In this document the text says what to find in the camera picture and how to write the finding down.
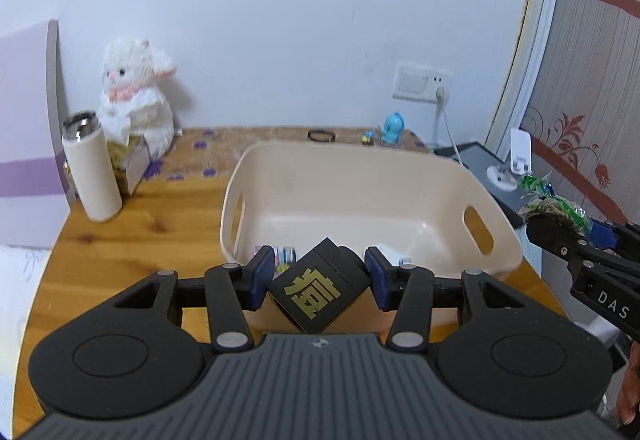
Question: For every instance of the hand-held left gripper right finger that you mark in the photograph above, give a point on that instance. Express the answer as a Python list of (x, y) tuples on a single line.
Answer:
[(376, 276)]

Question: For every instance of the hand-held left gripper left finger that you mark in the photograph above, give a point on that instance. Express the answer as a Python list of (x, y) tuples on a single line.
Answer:
[(261, 276)]

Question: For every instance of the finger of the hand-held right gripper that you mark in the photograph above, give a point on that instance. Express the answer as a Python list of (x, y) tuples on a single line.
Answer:
[(560, 236), (603, 234)]

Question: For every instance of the green candy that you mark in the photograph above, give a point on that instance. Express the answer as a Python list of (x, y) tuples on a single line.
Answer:
[(550, 206)]

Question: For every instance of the black box with gold print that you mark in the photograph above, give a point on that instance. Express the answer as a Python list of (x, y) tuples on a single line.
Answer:
[(318, 289)]

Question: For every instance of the beige plastic basin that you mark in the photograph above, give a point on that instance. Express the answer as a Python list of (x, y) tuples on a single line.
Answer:
[(360, 200)]

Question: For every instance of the person's right forearm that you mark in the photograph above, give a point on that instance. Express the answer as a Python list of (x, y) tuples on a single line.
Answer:
[(631, 385)]

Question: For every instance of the colourful tape rolls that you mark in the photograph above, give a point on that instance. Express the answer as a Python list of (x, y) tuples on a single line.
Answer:
[(282, 254)]

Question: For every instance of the small white item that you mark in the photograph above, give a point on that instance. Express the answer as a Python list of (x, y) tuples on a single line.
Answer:
[(406, 261)]

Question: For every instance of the white stand device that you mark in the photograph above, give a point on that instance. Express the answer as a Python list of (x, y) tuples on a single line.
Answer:
[(515, 160)]

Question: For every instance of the black cabinet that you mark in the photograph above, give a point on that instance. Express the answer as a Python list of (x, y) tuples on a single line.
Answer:
[(480, 170)]

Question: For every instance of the table mat with purple prints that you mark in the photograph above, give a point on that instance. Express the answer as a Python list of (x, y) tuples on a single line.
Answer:
[(220, 148)]

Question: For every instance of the small yellow toy figure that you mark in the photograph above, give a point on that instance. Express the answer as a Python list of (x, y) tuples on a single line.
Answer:
[(368, 138)]

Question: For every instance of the blue toy figure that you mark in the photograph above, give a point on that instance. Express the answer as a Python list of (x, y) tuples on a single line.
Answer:
[(393, 128)]

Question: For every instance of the tissue box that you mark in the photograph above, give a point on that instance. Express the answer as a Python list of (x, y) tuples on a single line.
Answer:
[(131, 163)]

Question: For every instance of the white thermos bottle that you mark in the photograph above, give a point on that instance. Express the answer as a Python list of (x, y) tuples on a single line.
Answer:
[(92, 170)]

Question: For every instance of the white plush toy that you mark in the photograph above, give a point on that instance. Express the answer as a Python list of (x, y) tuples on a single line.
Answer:
[(135, 90)]

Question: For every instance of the white bedsheet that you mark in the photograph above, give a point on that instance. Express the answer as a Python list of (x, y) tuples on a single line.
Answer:
[(20, 320)]

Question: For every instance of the purple and white board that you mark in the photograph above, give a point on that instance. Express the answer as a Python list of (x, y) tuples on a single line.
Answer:
[(30, 135)]

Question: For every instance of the white door frame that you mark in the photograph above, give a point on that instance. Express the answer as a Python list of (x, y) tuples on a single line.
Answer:
[(530, 55)]

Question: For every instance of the white wall socket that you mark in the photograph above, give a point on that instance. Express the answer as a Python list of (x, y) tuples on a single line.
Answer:
[(420, 80)]

